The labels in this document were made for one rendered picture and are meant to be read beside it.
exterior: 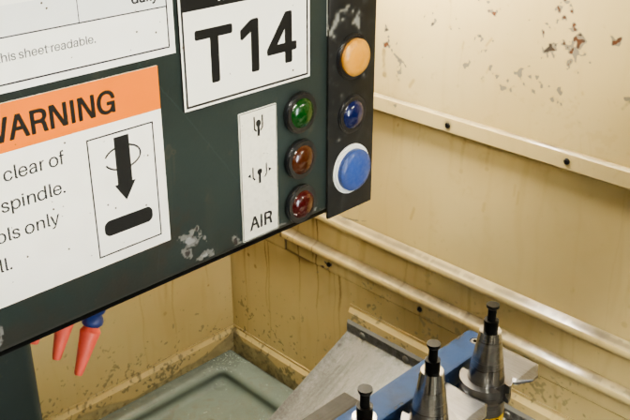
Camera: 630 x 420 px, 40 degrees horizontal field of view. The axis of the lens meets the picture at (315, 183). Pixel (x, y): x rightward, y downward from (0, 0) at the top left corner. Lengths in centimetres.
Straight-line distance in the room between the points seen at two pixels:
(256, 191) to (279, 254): 137
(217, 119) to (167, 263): 9
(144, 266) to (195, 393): 159
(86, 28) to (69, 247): 12
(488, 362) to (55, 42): 73
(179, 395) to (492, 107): 105
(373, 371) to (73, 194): 132
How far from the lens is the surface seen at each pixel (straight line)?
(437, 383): 97
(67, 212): 47
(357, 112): 58
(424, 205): 156
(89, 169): 47
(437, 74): 145
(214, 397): 209
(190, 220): 52
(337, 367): 177
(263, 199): 55
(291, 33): 53
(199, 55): 49
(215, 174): 52
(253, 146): 53
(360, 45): 57
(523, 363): 114
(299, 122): 55
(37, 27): 43
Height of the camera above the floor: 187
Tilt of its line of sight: 24 degrees down
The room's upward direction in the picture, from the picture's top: straight up
